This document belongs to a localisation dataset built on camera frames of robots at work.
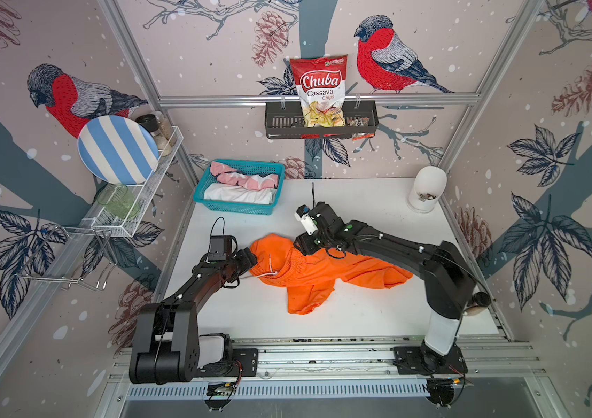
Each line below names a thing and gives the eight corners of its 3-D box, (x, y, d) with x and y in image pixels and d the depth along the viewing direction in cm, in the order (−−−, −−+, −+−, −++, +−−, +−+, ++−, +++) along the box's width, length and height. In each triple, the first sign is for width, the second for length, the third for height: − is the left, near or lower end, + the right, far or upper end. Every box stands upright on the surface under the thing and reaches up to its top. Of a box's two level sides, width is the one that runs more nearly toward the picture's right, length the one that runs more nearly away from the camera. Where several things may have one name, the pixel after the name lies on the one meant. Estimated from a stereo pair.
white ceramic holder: (410, 217, 109) (424, 191, 96) (402, 192, 118) (413, 165, 106) (437, 217, 109) (454, 191, 96) (426, 192, 118) (440, 165, 106)
